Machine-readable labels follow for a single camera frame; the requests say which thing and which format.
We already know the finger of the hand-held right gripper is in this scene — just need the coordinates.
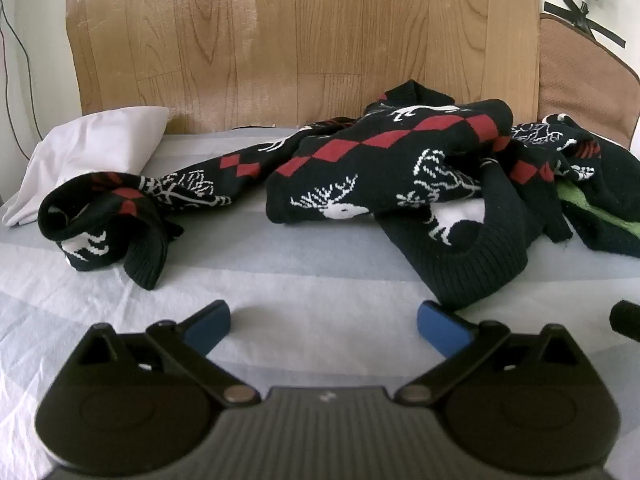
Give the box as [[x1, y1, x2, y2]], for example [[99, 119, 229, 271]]
[[609, 300, 640, 344]]

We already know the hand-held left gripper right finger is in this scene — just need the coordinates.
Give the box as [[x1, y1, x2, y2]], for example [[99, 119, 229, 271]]
[[394, 301, 577, 407]]

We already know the brown padded chair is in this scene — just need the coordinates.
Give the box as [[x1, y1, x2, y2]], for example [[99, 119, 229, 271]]
[[537, 12, 640, 152]]

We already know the white pillow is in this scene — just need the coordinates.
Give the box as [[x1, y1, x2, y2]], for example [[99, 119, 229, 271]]
[[2, 106, 171, 229]]

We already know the thin dark cable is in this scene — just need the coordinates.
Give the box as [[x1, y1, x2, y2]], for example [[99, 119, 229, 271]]
[[0, 5, 43, 161]]

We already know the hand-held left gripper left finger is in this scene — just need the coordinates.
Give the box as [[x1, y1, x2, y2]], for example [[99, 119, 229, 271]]
[[74, 300, 262, 407]]

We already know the wooden headboard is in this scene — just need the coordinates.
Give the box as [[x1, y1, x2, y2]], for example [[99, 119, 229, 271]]
[[65, 0, 544, 136]]

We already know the black garment with green trim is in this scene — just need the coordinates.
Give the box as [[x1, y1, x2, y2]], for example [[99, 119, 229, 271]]
[[555, 135, 640, 257]]

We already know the black reindeer pattern sweater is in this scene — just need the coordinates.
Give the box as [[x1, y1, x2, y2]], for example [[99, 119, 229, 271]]
[[37, 79, 603, 311]]

